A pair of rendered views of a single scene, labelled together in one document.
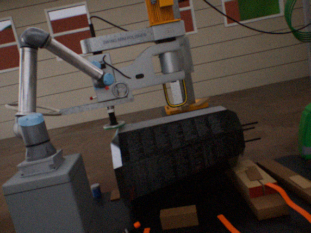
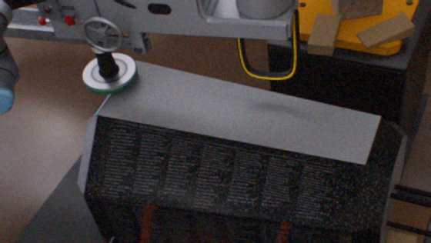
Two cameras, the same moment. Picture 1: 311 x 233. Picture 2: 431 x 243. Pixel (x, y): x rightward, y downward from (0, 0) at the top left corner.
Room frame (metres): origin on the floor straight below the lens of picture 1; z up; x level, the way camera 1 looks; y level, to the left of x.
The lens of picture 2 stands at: (1.37, -0.96, 2.51)
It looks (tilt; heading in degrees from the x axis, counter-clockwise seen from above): 46 degrees down; 31
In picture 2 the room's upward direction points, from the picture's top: 10 degrees counter-clockwise
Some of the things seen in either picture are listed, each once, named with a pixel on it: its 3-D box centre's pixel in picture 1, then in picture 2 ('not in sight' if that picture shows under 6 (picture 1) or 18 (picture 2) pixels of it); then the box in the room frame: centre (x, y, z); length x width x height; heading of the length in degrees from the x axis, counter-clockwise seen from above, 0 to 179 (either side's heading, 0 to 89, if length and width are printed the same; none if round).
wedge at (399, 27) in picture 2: (201, 101); (385, 31); (3.44, -0.55, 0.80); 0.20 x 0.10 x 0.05; 130
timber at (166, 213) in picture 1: (179, 217); not in sight; (2.31, -0.02, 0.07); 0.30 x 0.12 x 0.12; 83
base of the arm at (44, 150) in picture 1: (39, 149); not in sight; (1.87, 0.77, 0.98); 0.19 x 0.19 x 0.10
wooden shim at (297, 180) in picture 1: (301, 182); not in sight; (2.43, -1.12, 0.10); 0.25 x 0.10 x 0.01; 3
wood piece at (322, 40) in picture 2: (183, 106); (324, 34); (3.36, -0.32, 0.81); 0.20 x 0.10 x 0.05; 7
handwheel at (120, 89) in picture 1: (120, 89); (106, 28); (2.76, 0.27, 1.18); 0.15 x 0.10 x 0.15; 101
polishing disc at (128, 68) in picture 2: (114, 124); (109, 71); (2.85, 0.41, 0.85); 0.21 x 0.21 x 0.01
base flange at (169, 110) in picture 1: (185, 106); (354, 7); (3.61, -0.37, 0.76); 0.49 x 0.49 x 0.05; 89
